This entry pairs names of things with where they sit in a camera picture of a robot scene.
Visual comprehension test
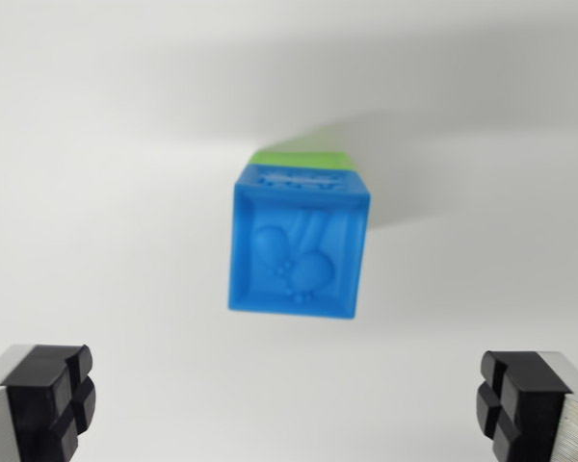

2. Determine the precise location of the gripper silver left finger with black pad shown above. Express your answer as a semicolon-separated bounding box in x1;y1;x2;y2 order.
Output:
0;343;98;462

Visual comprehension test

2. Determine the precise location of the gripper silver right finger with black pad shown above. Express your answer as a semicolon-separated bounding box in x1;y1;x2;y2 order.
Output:
475;349;578;462

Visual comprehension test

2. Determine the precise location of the blue soft toy cube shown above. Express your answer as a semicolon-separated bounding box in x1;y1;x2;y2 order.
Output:
226;163;372;321

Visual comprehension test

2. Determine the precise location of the green soft toy cube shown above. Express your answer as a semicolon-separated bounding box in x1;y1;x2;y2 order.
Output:
246;147;357;172

